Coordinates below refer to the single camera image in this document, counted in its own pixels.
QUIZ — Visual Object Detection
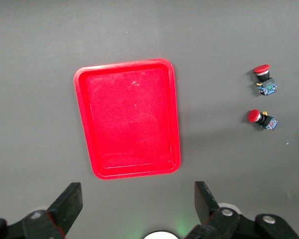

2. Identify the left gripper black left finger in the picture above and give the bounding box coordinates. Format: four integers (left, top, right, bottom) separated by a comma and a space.
0, 182, 83, 239

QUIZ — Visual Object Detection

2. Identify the red mushroom push button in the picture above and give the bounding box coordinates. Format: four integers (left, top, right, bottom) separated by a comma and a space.
253, 64, 279, 97
247, 109, 280, 131

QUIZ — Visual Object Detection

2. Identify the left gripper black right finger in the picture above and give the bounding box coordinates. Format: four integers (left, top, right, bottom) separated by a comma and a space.
186, 181, 299, 239

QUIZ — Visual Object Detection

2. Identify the red plastic tray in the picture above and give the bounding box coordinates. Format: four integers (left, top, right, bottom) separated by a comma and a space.
73, 58, 181, 180

